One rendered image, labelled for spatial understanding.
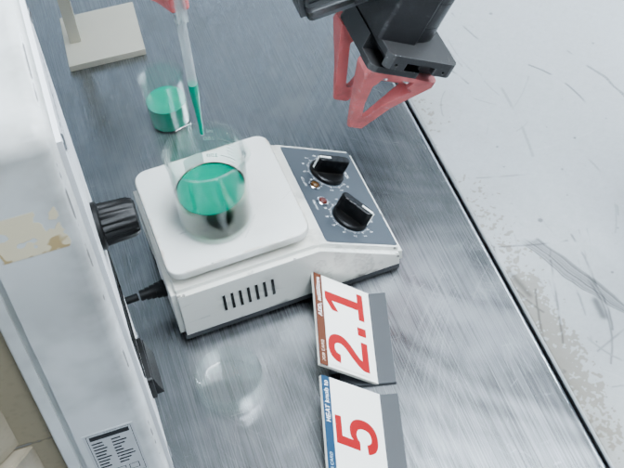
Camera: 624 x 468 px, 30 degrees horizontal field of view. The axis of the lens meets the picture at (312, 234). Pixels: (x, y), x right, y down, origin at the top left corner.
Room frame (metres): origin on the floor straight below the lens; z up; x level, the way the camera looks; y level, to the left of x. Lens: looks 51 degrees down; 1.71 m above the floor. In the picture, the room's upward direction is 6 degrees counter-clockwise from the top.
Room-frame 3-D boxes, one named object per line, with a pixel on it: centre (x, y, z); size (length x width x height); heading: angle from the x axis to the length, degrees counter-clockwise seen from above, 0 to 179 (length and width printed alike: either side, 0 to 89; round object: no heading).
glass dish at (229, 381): (0.51, 0.08, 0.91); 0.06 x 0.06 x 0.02
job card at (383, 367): (0.54, -0.03, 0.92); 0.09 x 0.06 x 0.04; 179
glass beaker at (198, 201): (0.62, 0.07, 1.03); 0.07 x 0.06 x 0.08; 68
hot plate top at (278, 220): (0.63, 0.07, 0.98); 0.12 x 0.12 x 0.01; 15
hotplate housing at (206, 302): (0.64, 0.05, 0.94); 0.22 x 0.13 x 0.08; 105
